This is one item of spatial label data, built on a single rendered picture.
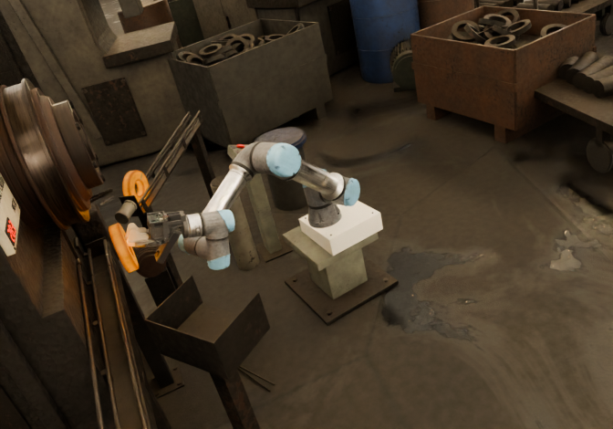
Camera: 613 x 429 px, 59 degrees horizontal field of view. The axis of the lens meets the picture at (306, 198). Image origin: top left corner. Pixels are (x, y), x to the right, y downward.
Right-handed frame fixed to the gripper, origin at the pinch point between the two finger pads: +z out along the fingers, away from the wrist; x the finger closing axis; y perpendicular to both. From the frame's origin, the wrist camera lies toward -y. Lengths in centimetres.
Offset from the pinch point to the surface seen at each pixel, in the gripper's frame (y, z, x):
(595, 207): -27, -225, -9
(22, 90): 45, 21, -14
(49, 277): -2.3, 20.7, 9.5
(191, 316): -19.3, -16.6, 18.1
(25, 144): 33.7, 21.5, -1.5
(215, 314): -18.0, -23.5, 21.5
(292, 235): -37, -77, -47
